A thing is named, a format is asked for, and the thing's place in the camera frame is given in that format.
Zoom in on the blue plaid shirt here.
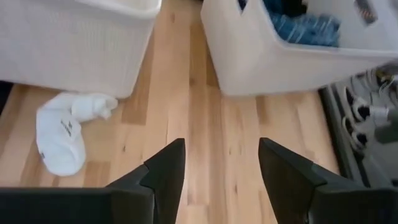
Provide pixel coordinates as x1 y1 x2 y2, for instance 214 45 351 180
267 11 342 49

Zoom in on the person's black white sneaker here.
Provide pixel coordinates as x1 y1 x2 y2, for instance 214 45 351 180
343 86 391 123

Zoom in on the white sock with print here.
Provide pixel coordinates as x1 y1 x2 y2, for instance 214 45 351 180
35 91 119 177

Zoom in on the black aluminium frame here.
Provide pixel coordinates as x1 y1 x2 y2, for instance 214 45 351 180
317 82 374 189

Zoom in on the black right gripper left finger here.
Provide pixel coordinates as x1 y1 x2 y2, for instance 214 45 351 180
107 138 187 224

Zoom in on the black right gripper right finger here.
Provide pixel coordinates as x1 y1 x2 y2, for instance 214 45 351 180
257 137 373 224

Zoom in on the white plastic bin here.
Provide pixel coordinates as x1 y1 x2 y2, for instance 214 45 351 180
0 0 163 100
200 0 398 96

